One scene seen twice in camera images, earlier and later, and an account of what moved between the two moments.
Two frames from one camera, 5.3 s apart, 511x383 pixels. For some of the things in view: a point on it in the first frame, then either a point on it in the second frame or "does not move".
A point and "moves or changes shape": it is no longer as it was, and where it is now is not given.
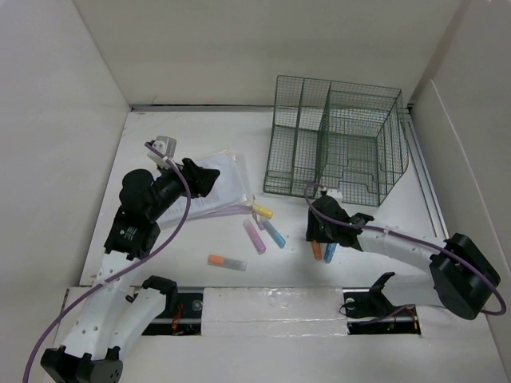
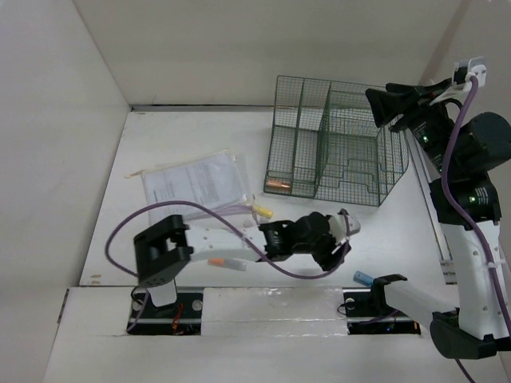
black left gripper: (200, 178) -> (333, 253)
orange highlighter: (316, 248) moves or changes shape
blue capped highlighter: (330, 252) moves or changes shape
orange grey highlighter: (222, 261) does not move
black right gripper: (312, 230) -> (387, 105)
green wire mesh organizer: (347, 137) does not move
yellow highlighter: (263, 211) does not move
